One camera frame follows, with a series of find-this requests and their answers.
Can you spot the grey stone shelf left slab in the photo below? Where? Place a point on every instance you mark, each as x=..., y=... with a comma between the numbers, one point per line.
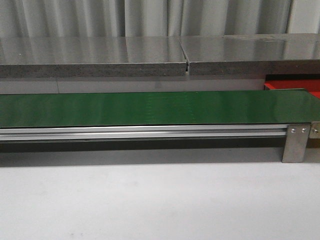
x=70, y=57

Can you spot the grey stone shelf slab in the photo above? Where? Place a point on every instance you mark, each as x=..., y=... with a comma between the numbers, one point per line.
x=70, y=57
x=258, y=54

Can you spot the green conveyor belt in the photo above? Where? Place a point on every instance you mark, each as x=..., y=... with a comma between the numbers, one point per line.
x=158, y=108

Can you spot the grey stone shelf right slab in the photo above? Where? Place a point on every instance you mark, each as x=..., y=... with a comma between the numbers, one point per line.
x=258, y=54

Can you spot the red plastic bin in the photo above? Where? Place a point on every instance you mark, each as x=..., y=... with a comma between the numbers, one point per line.
x=308, y=82

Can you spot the grey pleated curtain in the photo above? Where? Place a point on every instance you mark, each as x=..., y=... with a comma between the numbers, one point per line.
x=138, y=18

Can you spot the aluminium conveyor frame rail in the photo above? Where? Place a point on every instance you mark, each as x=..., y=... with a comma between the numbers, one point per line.
x=142, y=132

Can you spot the steel conveyor support bracket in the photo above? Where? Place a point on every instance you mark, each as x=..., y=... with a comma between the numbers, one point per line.
x=297, y=136

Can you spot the steel end bracket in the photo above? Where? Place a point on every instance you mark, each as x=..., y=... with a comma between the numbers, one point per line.
x=314, y=130

